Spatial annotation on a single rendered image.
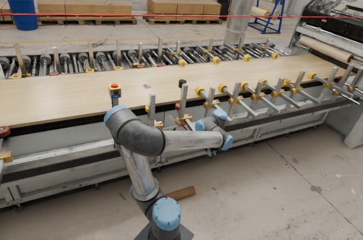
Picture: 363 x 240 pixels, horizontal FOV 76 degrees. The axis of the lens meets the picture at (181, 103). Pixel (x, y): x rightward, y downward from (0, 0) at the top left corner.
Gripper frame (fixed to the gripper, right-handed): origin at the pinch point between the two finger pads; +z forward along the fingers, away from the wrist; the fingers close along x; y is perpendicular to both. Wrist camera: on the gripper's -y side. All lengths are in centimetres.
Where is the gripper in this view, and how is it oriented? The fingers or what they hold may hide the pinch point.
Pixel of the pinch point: (208, 153)
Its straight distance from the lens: 167.4
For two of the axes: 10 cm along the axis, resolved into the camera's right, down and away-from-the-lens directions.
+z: -1.0, 8.3, 5.4
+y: 4.3, 5.3, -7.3
